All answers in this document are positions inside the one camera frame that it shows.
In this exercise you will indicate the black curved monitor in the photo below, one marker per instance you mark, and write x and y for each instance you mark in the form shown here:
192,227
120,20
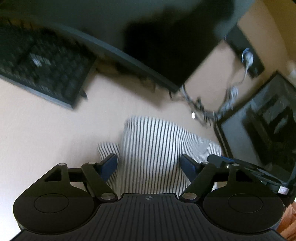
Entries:
162,40

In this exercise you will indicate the black power strip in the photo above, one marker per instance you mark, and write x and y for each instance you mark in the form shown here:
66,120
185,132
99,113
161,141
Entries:
239,43

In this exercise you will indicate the black keyboard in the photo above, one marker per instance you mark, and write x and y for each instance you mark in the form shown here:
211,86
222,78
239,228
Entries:
44,63

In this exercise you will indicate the black white striped shirt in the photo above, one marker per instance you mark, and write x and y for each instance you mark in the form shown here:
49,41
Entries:
149,156

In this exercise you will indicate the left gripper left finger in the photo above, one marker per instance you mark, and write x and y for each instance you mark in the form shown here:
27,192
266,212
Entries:
97,175

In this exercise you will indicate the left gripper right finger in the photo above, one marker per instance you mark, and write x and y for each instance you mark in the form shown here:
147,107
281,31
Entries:
201,176

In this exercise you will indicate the computer tower case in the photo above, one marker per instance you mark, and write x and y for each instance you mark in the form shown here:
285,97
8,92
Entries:
261,130

